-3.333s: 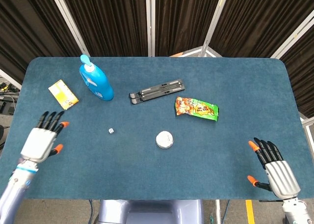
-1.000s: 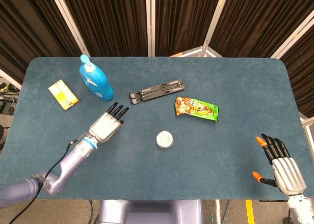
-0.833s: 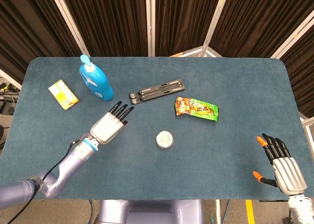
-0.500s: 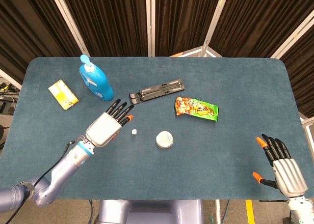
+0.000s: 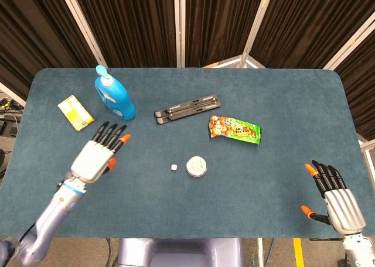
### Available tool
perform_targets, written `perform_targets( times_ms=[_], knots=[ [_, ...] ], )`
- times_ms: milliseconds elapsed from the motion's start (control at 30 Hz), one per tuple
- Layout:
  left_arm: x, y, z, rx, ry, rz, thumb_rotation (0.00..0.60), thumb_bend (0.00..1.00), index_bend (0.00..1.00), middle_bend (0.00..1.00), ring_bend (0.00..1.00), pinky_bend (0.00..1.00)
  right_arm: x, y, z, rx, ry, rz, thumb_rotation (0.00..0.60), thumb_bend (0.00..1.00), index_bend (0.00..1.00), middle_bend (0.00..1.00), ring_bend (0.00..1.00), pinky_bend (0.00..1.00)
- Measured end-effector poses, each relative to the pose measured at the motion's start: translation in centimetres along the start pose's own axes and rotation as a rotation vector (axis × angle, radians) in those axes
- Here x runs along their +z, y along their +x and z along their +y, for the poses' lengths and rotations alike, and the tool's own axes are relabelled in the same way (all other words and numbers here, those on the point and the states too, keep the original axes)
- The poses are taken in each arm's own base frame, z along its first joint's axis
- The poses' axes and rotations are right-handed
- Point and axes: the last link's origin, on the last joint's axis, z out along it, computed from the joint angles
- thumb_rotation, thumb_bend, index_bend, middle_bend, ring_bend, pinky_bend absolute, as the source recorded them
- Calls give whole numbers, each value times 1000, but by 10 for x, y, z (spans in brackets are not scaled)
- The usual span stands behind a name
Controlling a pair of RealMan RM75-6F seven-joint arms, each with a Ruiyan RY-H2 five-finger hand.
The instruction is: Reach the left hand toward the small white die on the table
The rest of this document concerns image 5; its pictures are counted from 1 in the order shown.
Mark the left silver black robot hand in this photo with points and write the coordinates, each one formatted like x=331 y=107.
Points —
x=90 y=160

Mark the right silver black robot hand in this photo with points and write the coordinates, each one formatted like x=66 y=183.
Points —
x=344 y=211

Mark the white die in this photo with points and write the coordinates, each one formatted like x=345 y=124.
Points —
x=174 y=167

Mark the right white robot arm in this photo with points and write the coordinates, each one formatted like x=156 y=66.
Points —
x=359 y=249

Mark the left lavender robot arm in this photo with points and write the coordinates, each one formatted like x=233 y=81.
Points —
x=49 y=220

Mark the yellow cardboard box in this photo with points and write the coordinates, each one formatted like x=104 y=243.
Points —
x=75 y=112

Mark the blue pump detergent bottle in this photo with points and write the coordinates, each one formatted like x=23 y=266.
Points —
x=120 y=103

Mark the black electronics clutter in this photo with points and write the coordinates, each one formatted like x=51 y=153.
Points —
x=8 y=123

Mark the white metal table leg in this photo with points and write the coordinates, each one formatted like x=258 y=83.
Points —
x=259 y=252

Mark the round silver tin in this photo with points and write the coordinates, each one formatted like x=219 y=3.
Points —
x=196 y=166

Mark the blue velvet tablecloth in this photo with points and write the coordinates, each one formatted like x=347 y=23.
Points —
x=234 y=205

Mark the black folding laptop stand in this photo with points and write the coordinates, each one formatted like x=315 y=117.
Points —
x=187 y=107

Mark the brown curtain partition panel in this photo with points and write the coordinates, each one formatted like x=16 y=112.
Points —
x=32 y=38
x=216 y=24
x=361 y=88
x=132 y=24
x=301 y=27

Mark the lavender robot torso base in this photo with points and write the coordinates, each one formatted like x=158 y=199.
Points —
x=181 y=252

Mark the green orange snack bag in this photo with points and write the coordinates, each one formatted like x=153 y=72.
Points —
x=234 y=130

